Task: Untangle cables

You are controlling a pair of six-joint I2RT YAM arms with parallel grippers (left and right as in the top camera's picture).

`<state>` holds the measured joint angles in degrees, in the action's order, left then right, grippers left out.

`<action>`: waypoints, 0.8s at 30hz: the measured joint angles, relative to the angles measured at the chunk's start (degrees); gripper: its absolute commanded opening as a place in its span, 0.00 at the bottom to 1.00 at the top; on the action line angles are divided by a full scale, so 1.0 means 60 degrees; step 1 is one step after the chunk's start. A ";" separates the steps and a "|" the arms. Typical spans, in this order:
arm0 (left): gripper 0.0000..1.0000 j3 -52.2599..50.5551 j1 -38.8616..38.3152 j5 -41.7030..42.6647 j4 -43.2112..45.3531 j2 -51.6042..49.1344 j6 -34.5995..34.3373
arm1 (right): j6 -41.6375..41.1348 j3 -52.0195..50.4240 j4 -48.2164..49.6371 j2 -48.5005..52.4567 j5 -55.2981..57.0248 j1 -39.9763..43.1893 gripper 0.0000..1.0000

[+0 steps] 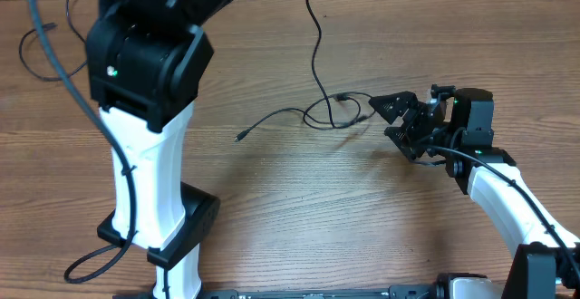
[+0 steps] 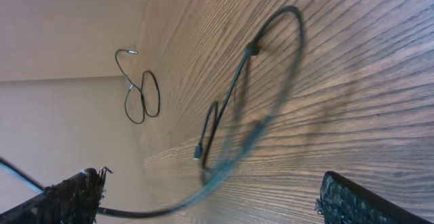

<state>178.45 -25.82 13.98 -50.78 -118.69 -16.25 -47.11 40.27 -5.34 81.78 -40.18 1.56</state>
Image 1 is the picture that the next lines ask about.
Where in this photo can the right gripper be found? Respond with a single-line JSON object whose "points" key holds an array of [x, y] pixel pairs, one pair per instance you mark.
{"points": [[403, 101]]}

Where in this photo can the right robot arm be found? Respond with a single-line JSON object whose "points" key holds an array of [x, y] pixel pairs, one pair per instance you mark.
{"points": [[454, 127]]}

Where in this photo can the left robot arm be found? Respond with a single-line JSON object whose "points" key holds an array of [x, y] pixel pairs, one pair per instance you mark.
{"points": [[145, 60]]}

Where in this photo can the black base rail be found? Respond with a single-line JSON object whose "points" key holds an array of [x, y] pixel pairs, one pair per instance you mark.
{"points": [[312, 294]]}

